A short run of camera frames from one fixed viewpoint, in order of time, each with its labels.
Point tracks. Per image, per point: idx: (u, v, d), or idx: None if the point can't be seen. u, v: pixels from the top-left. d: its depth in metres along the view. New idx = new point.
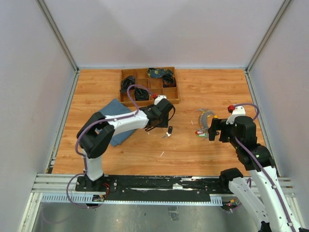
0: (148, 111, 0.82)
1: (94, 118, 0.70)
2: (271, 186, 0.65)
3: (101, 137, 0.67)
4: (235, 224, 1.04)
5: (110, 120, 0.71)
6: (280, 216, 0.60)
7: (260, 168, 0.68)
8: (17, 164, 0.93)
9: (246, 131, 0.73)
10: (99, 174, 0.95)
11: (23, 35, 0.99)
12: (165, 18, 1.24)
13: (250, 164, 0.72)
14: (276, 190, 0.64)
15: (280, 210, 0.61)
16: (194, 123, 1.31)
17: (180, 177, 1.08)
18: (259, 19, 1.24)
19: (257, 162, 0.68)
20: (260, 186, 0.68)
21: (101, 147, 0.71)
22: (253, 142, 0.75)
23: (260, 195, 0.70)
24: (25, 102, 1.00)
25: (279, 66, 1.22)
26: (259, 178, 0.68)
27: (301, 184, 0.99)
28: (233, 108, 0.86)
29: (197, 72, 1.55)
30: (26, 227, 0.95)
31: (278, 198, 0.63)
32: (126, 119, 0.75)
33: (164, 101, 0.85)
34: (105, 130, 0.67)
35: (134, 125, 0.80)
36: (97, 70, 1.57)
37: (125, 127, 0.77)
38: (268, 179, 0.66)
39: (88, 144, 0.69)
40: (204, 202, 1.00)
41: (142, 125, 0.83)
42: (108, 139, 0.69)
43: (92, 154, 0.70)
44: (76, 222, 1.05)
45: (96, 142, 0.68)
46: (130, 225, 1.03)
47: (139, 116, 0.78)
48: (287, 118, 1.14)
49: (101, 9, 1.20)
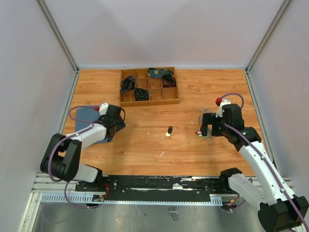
0: (102, 122, 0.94)
1: (54, 140, 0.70)
2: (259, 158, 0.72)
3: (70, 155, 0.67)
4: (236, 224, 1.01)
5: (72, 135, 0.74)
6: (273, 185, 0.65)
7: (248, 142, 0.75)
8: (17, 163, 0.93)
9: (232, 113, 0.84)
10: (94, 171, 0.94)
11: (24, 35, 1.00)
12: (166, 17, 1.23)
13: (239, 142, 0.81)
14: (264, 161, 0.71)
15: (272, 179, 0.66)
16: (194, 123, 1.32)
17: (180, 177, 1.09)
18: (259, 20, 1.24)
19: (245, 137, 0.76)
20: (252, 162, 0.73)
21: (73, 165, 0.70)
22: (240, 125, 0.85)
23: (255, 173, 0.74)
24: (25, 102, 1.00)
25: (279, 66, 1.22)
26: (248, 152, 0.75)
27: (300, 183, 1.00)
28: (220, 100, 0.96)
29: (197, 72, 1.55)
30: (26, 227, 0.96)
31: (268, 168, 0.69)
32: (87, 132, 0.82)
33: (110, 107, 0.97)
34: (71, 145, 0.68)
35: (95, 137, 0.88)
36: (98, 70, 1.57)
37: (89, 139, 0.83)
38: (256, 152, 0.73)
39: (59, 168, 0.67)
40: (204, 202, 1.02)
41: (102, 136, 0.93)
42: (78, 153, 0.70)
43: (67, 176, 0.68)
44: (76, 221, 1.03)
45: (67, 160, 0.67)
46: (130, 225, 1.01)
47: (96, 126, 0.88)
48: (286, 119, 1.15)
49: (101, 9, 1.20)
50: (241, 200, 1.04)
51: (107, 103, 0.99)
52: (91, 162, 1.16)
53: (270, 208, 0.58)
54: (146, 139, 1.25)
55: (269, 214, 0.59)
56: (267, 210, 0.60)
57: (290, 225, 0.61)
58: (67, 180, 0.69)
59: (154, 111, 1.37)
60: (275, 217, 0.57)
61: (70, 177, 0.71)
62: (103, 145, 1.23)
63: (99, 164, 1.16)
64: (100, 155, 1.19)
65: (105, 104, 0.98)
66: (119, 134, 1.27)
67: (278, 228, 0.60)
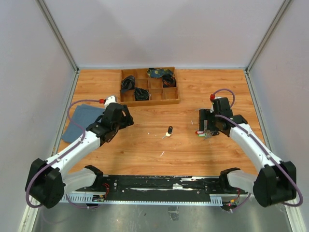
0: (98, 126, 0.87)
1: (35, 168, 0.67)
2: (246, 135, 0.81)
3: (49, 186, 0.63)
4: (236, 224, 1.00)
5: (53, 163, 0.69)
6: (259, 154, 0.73)
7: (234, 124, 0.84)
8: (17, 163, 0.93)
9: (220, 104, 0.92)
10: (91, 176, 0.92)
11: (24, 35, 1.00)
12: (166, 18, 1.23)
13: (228, 129, 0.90)
14: (251, 136, 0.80)
15: (259, 150, 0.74)
16: (194, 123, 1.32)
17: (180, 177, 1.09)
18: (259, 19, 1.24)
19: (231, 121, 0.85)
20: (241, 139, 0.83)
21: (54, 193, 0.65)
22: (229, 114, 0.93)
23: (244, 149, 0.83)
24: (25, 102, 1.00)
25: (279, 66, 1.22)
26: (236, 132, 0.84)
27: (300, 183, 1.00)
28: (213, 96, 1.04)
29: (197, 72, 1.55)
30: (26, 227, 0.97)
31: (254, 142, 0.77)
32: (73, 151, 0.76)
33: (109, 109, 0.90)
34: (49, 177, 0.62)
35: (86, 150, 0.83)
36: (98, 70, 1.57)
37: (77, 157, 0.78)
38: (243, 130, 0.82)
39: (40, 195, 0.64)
40: (204, 202, 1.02)
41: (96, 145, 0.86)
42: (59, 182, 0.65)
43: (49, 204, 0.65)
44: (76, 221, 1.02)
45: (46, 190, 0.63)
46: (130, 225, 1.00)
47: (87, 140, 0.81)
48: (286, 119, 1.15)
49: (101, 9, 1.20)
50: (241, 200, 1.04)
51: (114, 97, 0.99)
52: (91, 163, 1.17)
53: (261, 176, 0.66)
54: (146, 139, 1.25)
55: (261, 183, 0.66)
56: (259, 180, 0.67)
57: (285, 195, 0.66)
58: (50, 207, 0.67)
59: (154, 111, 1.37)
60: (266, 182, 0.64)
61: (53, 202, 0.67)
62: (103, 145, 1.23)
63: (99, 164, 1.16)
64: (101, 155, 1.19)
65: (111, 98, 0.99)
66: (119, 134, 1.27)
67: (273, 197, 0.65)
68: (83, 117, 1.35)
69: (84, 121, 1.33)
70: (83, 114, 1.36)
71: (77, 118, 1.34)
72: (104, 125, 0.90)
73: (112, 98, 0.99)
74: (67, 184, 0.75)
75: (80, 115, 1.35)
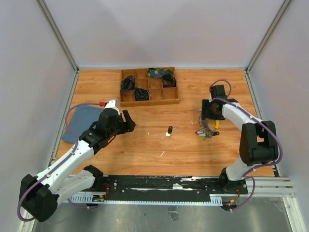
0: (91, 134, 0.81)
1: (25, 184, 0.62)
2: (234, 107, 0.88)
3: (39, 203, 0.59)
4: (236, 224, 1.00)
5: (42, 179, 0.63)
6: (244, 118, 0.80)
7: (225, 102, 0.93)
8: (17, 162, 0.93)
9: (217, 89, 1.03)
10: (90, 179, 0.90)
11: (23, 35, 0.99)
12: (166, 17, 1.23)
13: (221, 108, 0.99)
14: (239, 107, 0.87)
15: (244, 115, 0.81)
16: (194, 123, 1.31)
17: (180, 177, 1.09)
18: (259, 20, 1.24)
19: (221, 99, 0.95)
20: (231, 113, 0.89)
21: (47, 209, 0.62)
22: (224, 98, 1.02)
23: (233, 123, 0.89)
24: (25, 102, 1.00)
25: (279, 66, 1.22)
26: (227, 108, 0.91)
27: (300, 183, 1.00)
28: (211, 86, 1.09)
29: (197, 72, 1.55)
30: (26, 227, 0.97)
31: (241, 110, 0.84)
32: (64, 164, 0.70)
33: (103, 116, 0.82)
34: (39, 195, 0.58)
35: (81, 161, 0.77)
36: (98, 71, 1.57)
37: (70, 170, 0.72)
38: (232, 105, 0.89)
39: (32, 210, 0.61)
40: (204, 202, 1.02)
41: (90, 154, 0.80)
42: (50, 199, 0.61)
43: (41, 218, 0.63)
44: (76, 221, 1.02)
45: (37, 207, 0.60)
46: (130, 225, 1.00)
47: (79, 151, 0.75)
48: (285, 119, 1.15)
49: (101, 10, 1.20)
50: (241, 200, 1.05)
51: (115, 100, 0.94)
52: (91, 163, 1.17)
53: (243, 131, 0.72)
54: (146, 139, 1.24)
55: (244, 138, 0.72)
56: (243, 137, 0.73)
57: (267, 152, 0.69)
58: (44, 221, 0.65)
59: (154, 111, 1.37)
60: (245, 134, 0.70)
61: (46, 215, 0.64)
62: None
63: (99, 164, 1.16)
64: (101, 155, 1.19)
65: (112, 101, 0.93)
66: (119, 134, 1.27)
67: (256, 152, 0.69)
68: (82, 117, 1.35)
69: (84, 122, 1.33)
70: (83, 114, 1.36)
71: (77, 118, 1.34)
72: (98, 132, 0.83)
73: (113, 102, 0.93)
74: (61, 195, 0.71)
75: (79, 115, 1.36)
